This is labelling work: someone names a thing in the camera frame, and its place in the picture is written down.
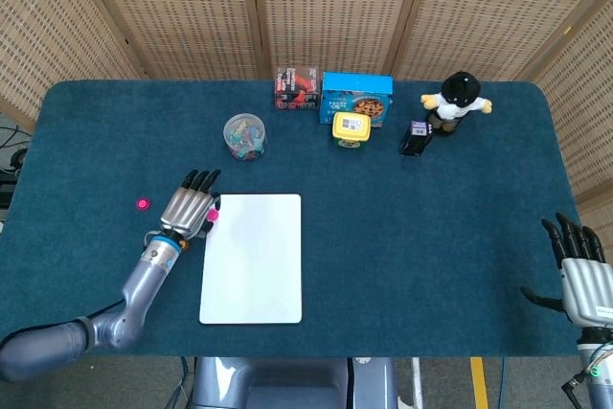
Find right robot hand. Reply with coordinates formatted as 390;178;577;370
519;212;613;329

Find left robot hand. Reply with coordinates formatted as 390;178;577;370
159;169;222;240

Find white rectangular board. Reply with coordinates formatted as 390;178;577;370
198;193;304;326

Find clear jar of binder clips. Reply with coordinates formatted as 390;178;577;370
222;113;268;162

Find clear box black red blocks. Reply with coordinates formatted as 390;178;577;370
274;65;322;111

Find green tub yellow lid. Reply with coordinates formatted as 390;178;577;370
331;111;374;149

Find blue table cloth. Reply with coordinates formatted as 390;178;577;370
0;79;583;358

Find woven folding screen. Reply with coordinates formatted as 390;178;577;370
0;0;613;238

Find grey-blue robot torso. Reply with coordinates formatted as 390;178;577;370
191;356;399;409

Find blue cookie box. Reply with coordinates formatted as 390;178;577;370
318;71;395;128

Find black carton box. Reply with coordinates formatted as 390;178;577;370
399;119;434;158

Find black-headed plush toy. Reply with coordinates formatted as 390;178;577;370
420;71;494;135

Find black cable plug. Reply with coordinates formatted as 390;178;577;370
560;370;595;398

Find black floor cables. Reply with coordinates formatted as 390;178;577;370
0;125;33;207

